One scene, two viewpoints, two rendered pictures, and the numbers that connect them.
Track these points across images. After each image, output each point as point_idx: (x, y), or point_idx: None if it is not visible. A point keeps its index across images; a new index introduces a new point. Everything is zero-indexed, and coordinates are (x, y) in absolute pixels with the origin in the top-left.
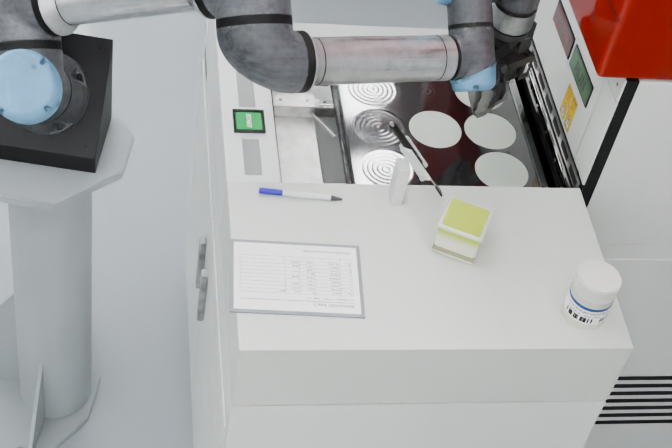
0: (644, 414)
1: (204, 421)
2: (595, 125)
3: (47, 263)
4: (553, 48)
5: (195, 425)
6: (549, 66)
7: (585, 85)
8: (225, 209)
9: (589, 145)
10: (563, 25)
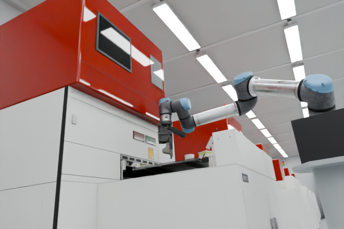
0: None
1: None
2: (159, 145)
3: None
4: (137, 146)
5: None
6: (138, 153)
7: (153, 140)
8: (263, 157)
9: (160, 152)
10: (138, 135)
